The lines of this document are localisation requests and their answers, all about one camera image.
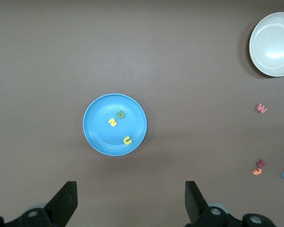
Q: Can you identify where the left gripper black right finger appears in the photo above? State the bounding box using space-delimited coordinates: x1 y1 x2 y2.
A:
185 181 230 227

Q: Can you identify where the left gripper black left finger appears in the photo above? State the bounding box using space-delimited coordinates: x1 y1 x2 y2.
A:
44 181 78 227

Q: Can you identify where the blue plate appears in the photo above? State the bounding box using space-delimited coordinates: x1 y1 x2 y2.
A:
82 93 148 157

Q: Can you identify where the pink foam letter w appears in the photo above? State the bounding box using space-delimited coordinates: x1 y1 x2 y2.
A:
255 103 268 114

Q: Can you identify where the beige plate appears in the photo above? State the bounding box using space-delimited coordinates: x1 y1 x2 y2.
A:
248 11 284 78

